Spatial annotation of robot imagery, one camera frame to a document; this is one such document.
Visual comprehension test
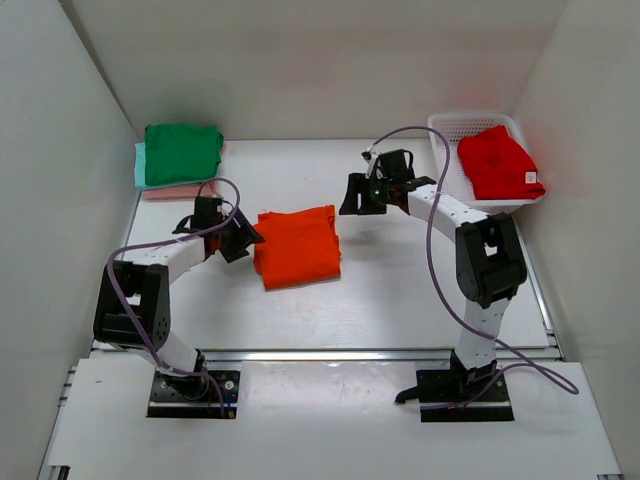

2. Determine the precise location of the white plastic basket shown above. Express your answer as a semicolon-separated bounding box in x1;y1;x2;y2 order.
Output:
427;111;543;214

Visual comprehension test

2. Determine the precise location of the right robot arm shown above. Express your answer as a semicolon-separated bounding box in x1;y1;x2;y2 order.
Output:
339;149;527;401

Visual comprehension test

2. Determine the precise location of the teal folded t shirt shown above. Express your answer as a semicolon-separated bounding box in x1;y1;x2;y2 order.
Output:
133;141;214;191

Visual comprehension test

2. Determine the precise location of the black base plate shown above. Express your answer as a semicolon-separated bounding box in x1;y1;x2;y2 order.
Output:
394;370;515;423
147;363;241;420

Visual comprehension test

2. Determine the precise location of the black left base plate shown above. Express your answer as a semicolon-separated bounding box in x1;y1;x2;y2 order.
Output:
147;363;241;420

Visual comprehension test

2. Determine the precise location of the red t shirt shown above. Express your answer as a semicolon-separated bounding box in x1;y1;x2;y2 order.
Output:
458;127;546;199

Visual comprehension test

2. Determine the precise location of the pink folded t shirt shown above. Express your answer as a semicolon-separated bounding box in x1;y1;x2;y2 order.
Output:
141;142;227;202

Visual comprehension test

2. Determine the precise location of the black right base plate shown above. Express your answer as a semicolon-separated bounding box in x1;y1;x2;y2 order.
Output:
394;370;515;423

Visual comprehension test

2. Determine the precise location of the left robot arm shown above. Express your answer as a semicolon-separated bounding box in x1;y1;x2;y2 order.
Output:
93;196;265;401

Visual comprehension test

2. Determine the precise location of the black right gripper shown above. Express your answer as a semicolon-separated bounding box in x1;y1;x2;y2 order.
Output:
340;174;393;217

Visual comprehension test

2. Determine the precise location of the green folded t shirt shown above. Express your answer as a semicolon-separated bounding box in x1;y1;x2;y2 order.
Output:
144;123;225;188

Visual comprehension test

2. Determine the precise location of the orange t shirt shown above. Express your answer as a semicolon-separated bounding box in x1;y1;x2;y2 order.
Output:
253;205;341;291

